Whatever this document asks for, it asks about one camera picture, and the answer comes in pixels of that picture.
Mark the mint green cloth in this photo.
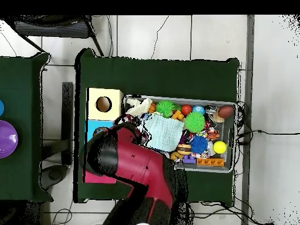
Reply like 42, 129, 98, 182
142, 113, 185, 152

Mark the orange striped tiger plush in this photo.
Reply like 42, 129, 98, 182
206, 127, 221, 141

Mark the orange toy building block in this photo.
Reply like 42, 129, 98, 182
171, 110, 184, 121
196, 158, 226, 168

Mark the wooden box with three holes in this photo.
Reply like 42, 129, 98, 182
82, 87, 124, 184

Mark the silver mesh bin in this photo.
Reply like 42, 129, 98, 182
122, 94, 237, 173

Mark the cream cloth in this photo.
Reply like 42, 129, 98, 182
125, 97, 154, 117

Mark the green spiky rubber ball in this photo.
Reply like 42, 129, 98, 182
184, 111, 206, 134
155, 100, 176, 118

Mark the dark green tablecloth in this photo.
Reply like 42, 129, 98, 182
0, 52, 53, 203
74, 47, 240, 203

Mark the blue spiky rubber ball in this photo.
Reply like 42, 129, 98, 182
189, 135, 209, 154

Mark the yellow ball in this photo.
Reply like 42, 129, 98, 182
213, 140, 228, 155

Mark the black chair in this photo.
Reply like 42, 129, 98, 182
4, 15, 105, 57

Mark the purple bowl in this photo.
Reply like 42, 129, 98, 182
0, 120, 19, 159

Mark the black power cable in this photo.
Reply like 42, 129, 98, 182
237, 129, 300, 139

